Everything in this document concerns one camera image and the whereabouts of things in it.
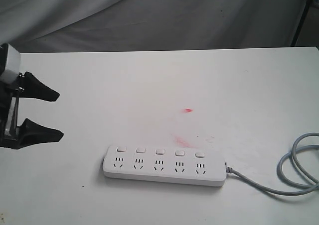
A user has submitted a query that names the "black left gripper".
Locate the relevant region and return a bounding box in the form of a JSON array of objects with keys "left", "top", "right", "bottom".
[{"left": 0, "top": 72, "right": 64, "bottom": 149}]

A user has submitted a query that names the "white five-outlet power strip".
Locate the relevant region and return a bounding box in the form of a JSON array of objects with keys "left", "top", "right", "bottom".
[{"left": 102, "top": 146, "right": 226, "bottom": 187}]

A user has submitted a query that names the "grey backdrop cloth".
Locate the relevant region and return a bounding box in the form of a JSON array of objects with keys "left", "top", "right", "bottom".
[{"left": 0, "top": 0, "right": 306, "bottom": 53}]

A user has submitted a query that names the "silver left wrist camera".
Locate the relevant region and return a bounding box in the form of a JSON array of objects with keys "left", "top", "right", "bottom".
[{"left": 0, "top": 43, "right": 21, "bottom": 85}]

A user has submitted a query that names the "grey power cable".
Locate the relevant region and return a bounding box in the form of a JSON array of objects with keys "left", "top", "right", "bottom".
[{"left": 224, "top": 132, "right": 319, "bottom": 196}]

